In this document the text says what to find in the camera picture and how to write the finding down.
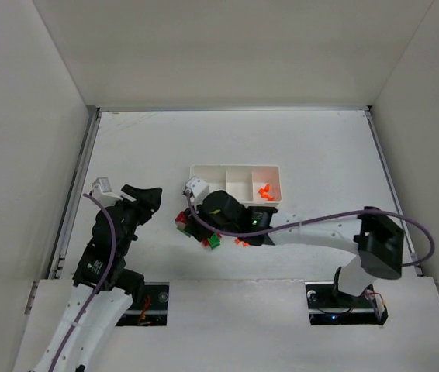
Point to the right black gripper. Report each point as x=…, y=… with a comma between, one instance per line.
x=195, y=223

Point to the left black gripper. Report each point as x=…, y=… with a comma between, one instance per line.
x=135, y=205

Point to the green duplo brick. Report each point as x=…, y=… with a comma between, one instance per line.
x=214, y=241

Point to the red curved duplo brick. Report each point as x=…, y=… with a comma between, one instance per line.
x=181, y=223

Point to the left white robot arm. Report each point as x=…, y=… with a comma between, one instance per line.
x=102, y=289

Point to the white three-compartment plastic bin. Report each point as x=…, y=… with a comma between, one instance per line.
x=242, y=181

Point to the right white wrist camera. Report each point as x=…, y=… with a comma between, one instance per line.
x=197, y=188

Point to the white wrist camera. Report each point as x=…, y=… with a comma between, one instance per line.
x=101, y=191
x=197, y=188

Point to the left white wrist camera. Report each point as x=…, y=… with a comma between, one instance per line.
x=101, y=191

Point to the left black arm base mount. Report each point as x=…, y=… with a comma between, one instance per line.
x=151, y=310

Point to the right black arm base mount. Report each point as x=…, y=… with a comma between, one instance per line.
x=327, y=306

